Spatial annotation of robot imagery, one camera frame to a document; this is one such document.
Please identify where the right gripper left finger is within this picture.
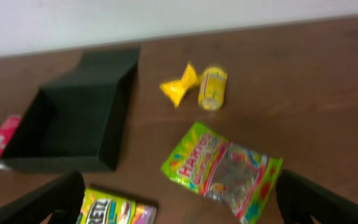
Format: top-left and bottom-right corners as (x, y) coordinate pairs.
(0, 171), (85, 224)

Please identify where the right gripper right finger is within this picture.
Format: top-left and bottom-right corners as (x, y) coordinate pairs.
(275, 169), (358, 223)

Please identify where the Pretz snack box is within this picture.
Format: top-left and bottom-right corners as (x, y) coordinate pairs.
(76, 186), (158, 224)

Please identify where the Haribo gummy bag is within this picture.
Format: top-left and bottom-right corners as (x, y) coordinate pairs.
(161, 122), (283, 223)

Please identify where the black gift box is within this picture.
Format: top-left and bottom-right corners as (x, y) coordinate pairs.
(0, 48), (140, 172)

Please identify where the red snack can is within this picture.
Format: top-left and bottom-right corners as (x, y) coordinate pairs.
(0, 115), (21, 170)

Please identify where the yellow small snack can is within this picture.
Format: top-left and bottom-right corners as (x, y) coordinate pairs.
(198, 66), (227, 111)

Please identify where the yellow candy wrapper packet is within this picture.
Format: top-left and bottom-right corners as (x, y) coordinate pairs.
(159, 62), (201, 108)

